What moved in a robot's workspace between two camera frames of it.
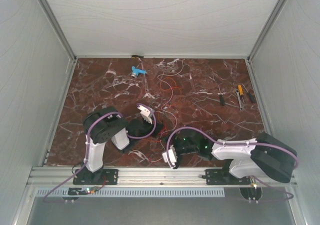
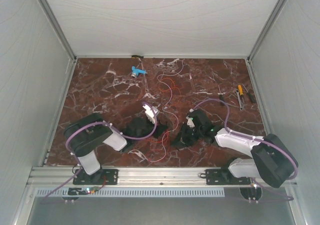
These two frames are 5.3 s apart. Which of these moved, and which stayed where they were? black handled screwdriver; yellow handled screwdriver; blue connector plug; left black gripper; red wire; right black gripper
Moved: red wire; right black gripper
Stayed: yellow handled screwdriver; black handled screwdriver; left black gripper; blue connector plug
